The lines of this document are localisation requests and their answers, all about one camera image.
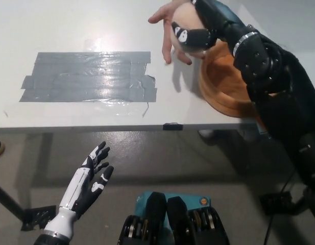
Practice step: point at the black teal robot torso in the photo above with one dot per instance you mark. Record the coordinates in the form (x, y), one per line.
(172, 224)

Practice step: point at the light grey shoe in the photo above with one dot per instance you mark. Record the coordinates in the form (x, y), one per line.
(207, 136)

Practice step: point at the black floor base plate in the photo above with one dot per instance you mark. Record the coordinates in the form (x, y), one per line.
(277, 202)

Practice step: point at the person bare hand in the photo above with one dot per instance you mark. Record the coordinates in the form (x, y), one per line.
(167, 33)

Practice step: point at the orange white plate tag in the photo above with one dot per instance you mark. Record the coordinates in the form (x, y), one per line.
(262, 126)

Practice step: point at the grey duct tape patch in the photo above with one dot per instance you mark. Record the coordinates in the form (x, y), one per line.
(88, 76)

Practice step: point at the clear tape film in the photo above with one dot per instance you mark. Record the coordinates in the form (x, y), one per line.
(114, 107)

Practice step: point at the small black tape piece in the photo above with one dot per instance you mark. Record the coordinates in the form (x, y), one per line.
(172, 126)

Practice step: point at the orange round basket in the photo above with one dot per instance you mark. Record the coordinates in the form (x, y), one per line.
(223, 102)

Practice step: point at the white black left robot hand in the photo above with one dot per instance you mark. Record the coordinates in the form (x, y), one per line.
(75, 194)

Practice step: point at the black stand leg with foot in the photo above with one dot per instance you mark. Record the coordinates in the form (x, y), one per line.
(9, 201)

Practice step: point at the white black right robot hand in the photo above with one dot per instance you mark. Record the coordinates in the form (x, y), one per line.
(223, 20)

